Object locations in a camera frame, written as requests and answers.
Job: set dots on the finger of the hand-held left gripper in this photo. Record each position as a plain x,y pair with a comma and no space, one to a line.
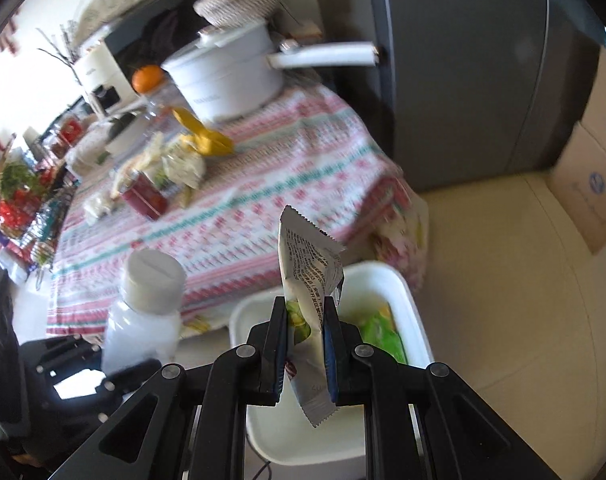
128,377
63,350

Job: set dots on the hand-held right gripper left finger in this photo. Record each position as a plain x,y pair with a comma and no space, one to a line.
282,350

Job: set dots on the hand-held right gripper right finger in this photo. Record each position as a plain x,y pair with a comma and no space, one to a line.
329,360

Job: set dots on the white yogurt bottle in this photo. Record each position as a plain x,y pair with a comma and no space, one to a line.
143,330

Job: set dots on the white green snack wrapper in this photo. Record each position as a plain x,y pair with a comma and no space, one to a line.
308,270

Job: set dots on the white plastic bin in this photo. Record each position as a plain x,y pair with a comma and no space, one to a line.
293,440

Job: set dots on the green snack packet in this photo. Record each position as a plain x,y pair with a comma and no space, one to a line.
380,332

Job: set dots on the floral table cover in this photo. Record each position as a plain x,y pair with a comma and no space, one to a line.
403,240

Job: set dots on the crumpled white wrapper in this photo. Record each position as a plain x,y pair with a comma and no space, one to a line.
98,206

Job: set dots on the pile of colourful decorations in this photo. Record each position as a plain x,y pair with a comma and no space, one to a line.
23,200

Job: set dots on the red snack packet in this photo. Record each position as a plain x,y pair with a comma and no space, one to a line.
145,197

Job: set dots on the patterned striped tablecloth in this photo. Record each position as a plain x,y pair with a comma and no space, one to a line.
263,170

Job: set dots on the white ribbed vase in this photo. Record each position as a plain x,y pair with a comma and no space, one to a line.
85,152

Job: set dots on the white green snack bag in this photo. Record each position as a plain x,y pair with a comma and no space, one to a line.
183,165

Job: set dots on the white bowl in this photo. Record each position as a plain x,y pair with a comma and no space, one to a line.
125,142

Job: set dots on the clear plastic container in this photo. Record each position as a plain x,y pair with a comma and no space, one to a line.
165,102

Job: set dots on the white electric pot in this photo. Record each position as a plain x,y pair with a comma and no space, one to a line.
223,75

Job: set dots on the white coffee machine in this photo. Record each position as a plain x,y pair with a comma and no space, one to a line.
103,70

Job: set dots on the large orange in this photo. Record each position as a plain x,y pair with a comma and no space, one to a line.
148,79

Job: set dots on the dried branches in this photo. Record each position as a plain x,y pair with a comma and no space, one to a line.
63,55

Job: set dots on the grey refrigerator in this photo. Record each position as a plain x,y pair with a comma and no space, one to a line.
458,85

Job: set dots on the cardboard box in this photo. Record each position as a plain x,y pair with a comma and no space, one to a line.
593,170

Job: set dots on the black appliance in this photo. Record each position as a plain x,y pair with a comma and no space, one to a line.
148,35

